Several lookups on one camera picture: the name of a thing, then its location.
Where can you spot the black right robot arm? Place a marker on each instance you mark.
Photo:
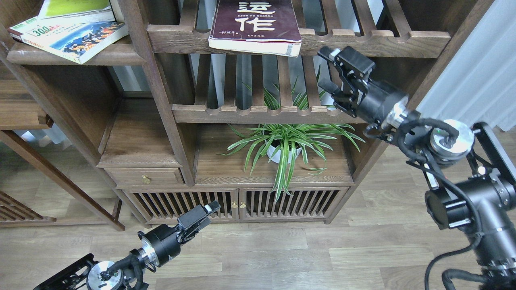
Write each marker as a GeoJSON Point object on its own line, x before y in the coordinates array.
{"type": "Point", "coordinates": [470, 177]}

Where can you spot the white curtain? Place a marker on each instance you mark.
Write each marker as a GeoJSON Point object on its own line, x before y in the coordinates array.
{"type": "Point", "coordinates": [479, 84]}

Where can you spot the white plant pot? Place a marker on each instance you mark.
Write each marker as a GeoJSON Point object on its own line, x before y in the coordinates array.
{"type": "Point", "coordinates": [277, 149]}

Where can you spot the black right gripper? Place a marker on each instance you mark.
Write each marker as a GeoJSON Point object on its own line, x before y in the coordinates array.
{"type": "Point", "coordinates": [376, 102]}

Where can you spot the brass drawer knob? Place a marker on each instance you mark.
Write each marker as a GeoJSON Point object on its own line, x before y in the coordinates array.
{"type": "Point", "coordinates": [146, 179]}

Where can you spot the dark wooden bookshelf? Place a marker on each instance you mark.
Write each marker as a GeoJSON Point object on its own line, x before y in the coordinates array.
{"type": "Point", "coordinates": [159, 101]}

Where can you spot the maroon book white characters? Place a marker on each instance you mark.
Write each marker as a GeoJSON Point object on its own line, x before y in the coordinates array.
{"type": "Point", "coordinates": [256, 26]}

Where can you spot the green spider plant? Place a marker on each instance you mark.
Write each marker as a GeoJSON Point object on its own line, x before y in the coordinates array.
{"type": "Point", "coordinates": [308, 136]}

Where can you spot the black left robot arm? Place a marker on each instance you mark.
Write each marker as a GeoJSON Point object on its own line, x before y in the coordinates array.
{"type": "Point", "coordinates": [127, 273]}

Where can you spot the yellow green book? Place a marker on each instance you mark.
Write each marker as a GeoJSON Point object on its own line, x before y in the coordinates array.
{"type": "Point", "coordinates": [75, 11]}

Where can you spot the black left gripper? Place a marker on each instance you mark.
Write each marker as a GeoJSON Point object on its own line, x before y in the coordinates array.
{"type": "Point", "coordinates": [161, 245]}

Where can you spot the book with mountain cover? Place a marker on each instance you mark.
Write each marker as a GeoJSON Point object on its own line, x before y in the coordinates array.
{"type": "Point", "coordinates": [75, 42]}

